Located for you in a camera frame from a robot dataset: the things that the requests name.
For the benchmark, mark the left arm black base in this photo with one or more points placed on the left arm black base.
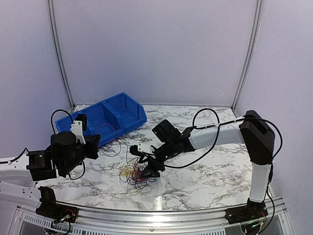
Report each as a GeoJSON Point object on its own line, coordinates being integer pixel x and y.
{"type": "Point", "coordinates": [50, 208]}

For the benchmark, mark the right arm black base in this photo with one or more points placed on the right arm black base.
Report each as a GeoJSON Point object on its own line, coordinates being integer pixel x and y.
{"type": "Point", "coordinates": [250, 211]}

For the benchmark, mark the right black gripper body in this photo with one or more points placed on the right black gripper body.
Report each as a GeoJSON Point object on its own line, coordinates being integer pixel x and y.
{"type": "Point", "coordinates": [168, 150]}

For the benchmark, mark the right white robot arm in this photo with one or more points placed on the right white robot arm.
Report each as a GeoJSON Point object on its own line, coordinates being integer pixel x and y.
{"type": "Point", "coordinates": [251, 130]}

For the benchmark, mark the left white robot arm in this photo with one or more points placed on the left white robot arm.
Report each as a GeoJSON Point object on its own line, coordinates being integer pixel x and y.
{"type": "Point", "coordinates": [65, 153]}

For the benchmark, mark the right aluminium corner post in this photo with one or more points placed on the right aluminium corner post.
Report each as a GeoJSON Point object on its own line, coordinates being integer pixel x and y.
{"type": "Point", "coordinates": [249, 54]}

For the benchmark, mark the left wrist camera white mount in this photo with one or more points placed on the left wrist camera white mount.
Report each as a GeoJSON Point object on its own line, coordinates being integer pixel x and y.
{"type": "Point", "coordinates": [78, 126]}

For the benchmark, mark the blue three-compartment plastic bin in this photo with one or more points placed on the blue three-compartment plastic bin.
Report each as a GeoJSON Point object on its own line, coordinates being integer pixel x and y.
{"type": "Point", "coordinates": [113, 117]}

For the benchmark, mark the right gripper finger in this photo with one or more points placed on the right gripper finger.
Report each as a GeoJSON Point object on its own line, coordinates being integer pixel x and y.
{"type": "Point", "coordinates": [152, 169]}
{"type": "Point", "coordinates": [143, 157]}

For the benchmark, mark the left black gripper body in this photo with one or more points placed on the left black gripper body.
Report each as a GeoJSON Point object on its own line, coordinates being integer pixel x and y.
{"type": "Point", "coordinates": [91, 153]}

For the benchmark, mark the aluminium front rail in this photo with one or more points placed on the aluminium front rail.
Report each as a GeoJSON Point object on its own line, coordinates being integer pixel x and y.
{"type": "Point", "coordinates": [97, 221]}

